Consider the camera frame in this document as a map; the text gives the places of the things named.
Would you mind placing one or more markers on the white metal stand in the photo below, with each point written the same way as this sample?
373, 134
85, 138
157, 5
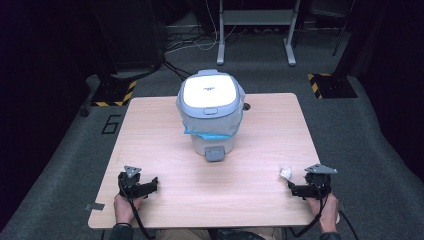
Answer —
256, 16

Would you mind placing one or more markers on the grey tape strip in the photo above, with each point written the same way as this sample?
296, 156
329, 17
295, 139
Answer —
95, 206

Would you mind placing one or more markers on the person's left hand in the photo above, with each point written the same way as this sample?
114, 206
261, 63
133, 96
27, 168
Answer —
125, 210

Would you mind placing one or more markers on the black stand with striped base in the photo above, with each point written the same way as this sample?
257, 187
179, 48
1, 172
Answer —
333, 85
115, 93

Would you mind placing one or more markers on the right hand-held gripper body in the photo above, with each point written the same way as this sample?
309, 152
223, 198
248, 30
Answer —
316, 183

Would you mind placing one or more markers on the white paper ball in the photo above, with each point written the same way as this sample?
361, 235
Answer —
286, 173

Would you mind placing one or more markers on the black caster wheel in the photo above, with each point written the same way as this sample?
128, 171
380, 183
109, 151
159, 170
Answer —
84, 112

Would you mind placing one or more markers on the white grey pedal trash bin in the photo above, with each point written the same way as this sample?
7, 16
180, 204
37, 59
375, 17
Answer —
208, 90

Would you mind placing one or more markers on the translucent blue bin bag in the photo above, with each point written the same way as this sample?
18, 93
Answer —
220, 125

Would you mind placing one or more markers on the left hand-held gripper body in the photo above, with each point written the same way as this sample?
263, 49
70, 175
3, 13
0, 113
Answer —
131, 183

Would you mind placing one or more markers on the person's right hand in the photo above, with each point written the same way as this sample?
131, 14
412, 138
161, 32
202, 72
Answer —
328, 213

